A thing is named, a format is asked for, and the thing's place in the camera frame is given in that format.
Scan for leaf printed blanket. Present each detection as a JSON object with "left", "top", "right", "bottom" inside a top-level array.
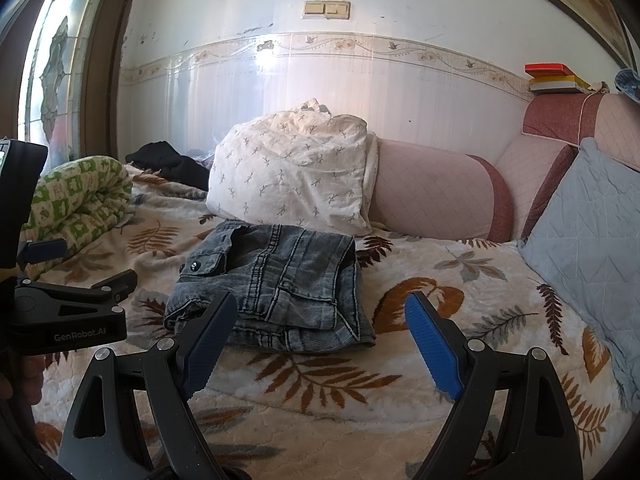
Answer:
[{"left": 20, "top": 160, "right": 640, "bottom": 480}]

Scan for yellowed wall switch panel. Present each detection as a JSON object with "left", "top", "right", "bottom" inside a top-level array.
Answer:
[{"left": 304, "top": 1, "right": 352, "bottom": 21}]

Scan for white sprig printed pillow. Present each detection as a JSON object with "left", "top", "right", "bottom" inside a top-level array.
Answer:
[{"left": 206, "top": 100, "right": 381, "bottom": 237}]

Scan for grey denim pants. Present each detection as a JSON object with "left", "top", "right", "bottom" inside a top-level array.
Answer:
[{"left": 164, "top": 220, "right": 377, "bottom": 353}]

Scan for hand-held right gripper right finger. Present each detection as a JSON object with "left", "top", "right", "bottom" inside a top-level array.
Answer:
[{"left": 404, "top": 292, "right": 585, "bottom": 480}]

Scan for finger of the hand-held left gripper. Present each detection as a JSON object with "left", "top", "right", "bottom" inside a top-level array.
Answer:
[
  {"left": 17, "top": 238, "right": 68, "bottom": 265},
  {"left": 15, "top": 269, "right": 138, "bottom": 318}
]

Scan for pink padded headboard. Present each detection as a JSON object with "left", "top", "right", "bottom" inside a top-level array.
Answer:
[{"left": 492, "top": 92, "right": 640, "bottom": 241}]

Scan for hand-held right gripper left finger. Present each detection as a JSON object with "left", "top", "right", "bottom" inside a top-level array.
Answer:
[{"left": 59, "top": 290, "right": 238, "bottom": 480}]

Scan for black clothing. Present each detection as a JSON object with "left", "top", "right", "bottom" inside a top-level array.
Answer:
[{"left": 125, "top": 141, "right": 211, "bottom": 192}]

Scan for pale book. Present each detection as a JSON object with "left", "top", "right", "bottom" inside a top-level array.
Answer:
[{"left": 530, "top": 83, "right": 585, "bottom": 95}]

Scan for brown wooden frame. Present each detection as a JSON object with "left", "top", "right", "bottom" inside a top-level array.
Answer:
[{"left": 80, "top": 0, "right": 156, "bottom": 161}]

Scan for green checked rolled blanket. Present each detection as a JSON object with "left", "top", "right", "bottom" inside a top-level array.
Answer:
[{"left": 22, "top": 156, "right": 133, "bottom": 281}]

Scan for pink bolster cushion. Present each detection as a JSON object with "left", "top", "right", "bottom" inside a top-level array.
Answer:
[{"left": 369, "top": 139, "right": 515, "bottom": 245}]

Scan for person's left hand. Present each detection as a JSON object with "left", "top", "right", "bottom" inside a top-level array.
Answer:
[{"left": 0, "top": 352, "right": 47, "bottom": 411}]

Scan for yellow book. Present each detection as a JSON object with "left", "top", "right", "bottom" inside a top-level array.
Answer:
[{"left": 530, "top": 74, "right": 592, "bottom": 87}]

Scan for light blue quilted pillow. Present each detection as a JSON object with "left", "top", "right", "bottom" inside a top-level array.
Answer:
[{"left": 517, "top": 137, "right": 640, "bottom": 401}]

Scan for stained glass window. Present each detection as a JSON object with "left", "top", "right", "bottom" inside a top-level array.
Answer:
[{"left": 20, "top": 0, "right": 103, "bottom": 158}]

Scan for blue patterned cloth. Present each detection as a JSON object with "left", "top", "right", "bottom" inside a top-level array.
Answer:
[{"left": 615, "top": 69, "right": 640, "bottom": 107}]

